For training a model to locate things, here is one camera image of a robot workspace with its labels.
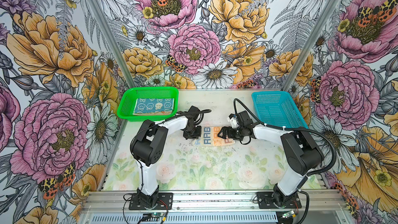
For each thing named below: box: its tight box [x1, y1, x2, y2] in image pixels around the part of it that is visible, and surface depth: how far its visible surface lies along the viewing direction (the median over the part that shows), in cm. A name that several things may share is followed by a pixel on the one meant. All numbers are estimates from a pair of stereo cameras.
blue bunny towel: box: [133, 98, 175, 116], surface depth 110 cm
